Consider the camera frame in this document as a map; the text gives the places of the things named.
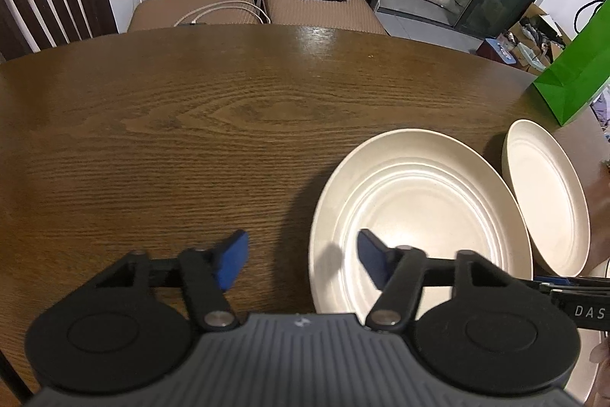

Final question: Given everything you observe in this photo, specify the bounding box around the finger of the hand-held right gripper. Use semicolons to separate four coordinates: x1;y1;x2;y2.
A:
534;276;610;293

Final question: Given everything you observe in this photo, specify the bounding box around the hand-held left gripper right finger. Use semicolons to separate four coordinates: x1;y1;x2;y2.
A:
357;229;513;334

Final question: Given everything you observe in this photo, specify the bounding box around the beige round plate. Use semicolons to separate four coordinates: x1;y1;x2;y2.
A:
309;129;533;315
501;119;592;277

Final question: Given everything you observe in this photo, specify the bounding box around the green paper bag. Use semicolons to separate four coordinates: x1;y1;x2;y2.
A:
532;0;610;127

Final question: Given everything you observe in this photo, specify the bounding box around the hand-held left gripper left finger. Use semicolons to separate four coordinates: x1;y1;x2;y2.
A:
95;230;249;334

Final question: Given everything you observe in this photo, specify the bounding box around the person's right hand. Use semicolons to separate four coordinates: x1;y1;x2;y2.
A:
588;335;610;407

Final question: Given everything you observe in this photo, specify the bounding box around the open cardboard box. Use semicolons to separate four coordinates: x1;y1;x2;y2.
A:
496;4;573;76

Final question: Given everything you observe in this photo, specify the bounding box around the white cable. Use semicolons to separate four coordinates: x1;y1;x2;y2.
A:
174;2;272;27

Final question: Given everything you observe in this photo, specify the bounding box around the blue round tin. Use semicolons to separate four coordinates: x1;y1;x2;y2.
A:
479;37;520;64

